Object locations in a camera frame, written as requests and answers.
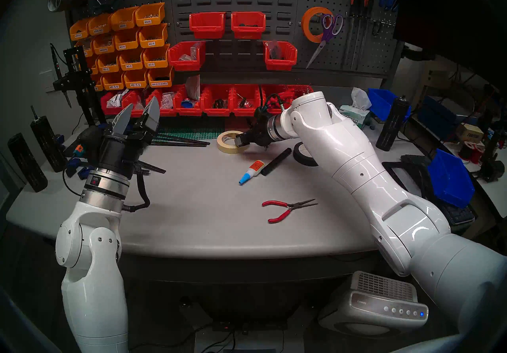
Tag black tape roll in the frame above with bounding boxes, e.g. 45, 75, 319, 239
293, 142, 319, 167

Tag orange bin labelled M4-6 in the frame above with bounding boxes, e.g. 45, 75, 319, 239
113, 29, 141, 51

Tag orange bin labelled M3-8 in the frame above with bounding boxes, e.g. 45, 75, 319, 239
119, 49, 145, 70

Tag orange bin labelled M3X6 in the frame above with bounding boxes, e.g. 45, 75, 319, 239
134, 2, 166, 27

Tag Kimtech tissue box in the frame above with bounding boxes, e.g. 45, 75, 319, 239
339, 105, 372, 129

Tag black monitor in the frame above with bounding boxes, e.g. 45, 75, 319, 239
396, 0, 507, 87

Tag black plastic tube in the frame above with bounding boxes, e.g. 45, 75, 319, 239
261, 148, 292, 176

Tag green cutting mat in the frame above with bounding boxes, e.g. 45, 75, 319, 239
156, 128, 226, 139

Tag red bin holding red tools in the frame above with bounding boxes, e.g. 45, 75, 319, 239
261, 85, 294, 115

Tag orange bin labelled M2.5-6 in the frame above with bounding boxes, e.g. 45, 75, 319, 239
101, 72, 126, 91

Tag red bin holding dark bag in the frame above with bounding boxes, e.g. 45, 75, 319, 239
263, 41, 298, 71

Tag glue bottle with blue cap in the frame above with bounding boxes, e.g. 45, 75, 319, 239
238, 160, 265, 185

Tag black keyboard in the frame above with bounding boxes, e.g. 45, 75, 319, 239
440, 202, 476, 226

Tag white side table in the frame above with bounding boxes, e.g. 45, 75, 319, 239
444, 138, 507, 218

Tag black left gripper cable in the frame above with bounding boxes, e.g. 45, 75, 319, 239
123, 162, 152, 213

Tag white Coway air purifier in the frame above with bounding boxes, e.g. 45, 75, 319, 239
318, 271, 429, 337

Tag orange bin labelled M4X4X6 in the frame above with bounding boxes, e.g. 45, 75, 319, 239
92, 34, 116, 55

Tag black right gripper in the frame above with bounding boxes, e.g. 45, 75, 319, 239
234, 116, 276, 149

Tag purple handled scissors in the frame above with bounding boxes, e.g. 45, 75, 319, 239
306, 14, 344, 69

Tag red storage bin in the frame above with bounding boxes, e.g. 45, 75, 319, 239
100, 93, 131, 116
201, 85, 234, 116
121, 90, 149, 117
231, 11, 267, 40
146, 89, 177, 117
189, 12, 226, 39
173, 86, 204, 116
231, 84, 262, 116

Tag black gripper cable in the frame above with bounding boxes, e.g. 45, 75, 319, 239
263, 94, 286, 113
123, 162, 152, 213

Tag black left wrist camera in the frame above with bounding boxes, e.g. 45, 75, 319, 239
73, 126, 102, 158

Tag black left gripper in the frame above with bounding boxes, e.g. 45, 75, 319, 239
97, 97, 161, 178

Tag orange bin labelled M3-12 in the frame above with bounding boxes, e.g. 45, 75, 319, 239
97, 53, 121, 73

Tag orange bin labelled M3-4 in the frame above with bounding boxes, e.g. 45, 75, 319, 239
139, 23, 169, 48

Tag black desk device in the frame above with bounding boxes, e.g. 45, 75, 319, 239
479, 134, 505, 182

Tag dark blue storage bin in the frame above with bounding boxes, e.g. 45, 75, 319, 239
423, 95, 456, 139

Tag red bin holding clear bags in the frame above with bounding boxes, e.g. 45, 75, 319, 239
168, 41, 206, 72

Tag long black rod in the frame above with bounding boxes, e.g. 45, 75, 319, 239
152, 133, 210, 147

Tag small cardboard box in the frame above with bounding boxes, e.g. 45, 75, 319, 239
456, 123, 484, 143

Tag metal file holder rack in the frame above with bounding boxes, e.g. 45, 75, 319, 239
349, 15, 396, 26

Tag black soldering stand frame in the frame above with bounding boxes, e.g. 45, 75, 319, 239
53, 45, 105, 125

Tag orange bin labelled M4-0.7X6 HEX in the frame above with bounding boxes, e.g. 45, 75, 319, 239
147, 66, 175, 88

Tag black triangular frame stand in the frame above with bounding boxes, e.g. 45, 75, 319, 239
382, 154, 444, 214

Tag orange bin labelled M3X5X4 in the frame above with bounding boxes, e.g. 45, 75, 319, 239
70, 18, 91, 41

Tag orange tape roll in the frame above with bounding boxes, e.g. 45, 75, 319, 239
302, 7, 333, 43

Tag orange bin labelled M3X8 BAD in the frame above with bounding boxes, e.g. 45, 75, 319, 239
88, 13, 112, 36

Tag short black rod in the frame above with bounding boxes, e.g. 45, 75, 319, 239
137, 160, 167, 174

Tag blue spring clamp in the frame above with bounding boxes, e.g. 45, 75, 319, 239
65, 156, 93, 180

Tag black soldering iron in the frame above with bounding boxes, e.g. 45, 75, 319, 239
50, 43, 72, 109

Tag beige masking tape roll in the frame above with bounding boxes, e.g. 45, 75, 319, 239
217, 131, 249, 154

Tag orange bin labelled M2.5-5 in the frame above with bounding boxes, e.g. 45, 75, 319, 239
124, 69, 150, 89

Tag black slotted cylinder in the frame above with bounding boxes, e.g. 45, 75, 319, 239
7, 133, 49, 193
375, 97, 411, 151
30, 105, 68, 173

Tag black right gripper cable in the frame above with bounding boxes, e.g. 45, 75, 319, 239
263, 94, 286, 113

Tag orange bin labelled M3-6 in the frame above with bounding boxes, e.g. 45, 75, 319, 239
143, 44, 171, 68

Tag red handled needle-nose pliers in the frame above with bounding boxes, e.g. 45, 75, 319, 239
261, 198, 318, 224

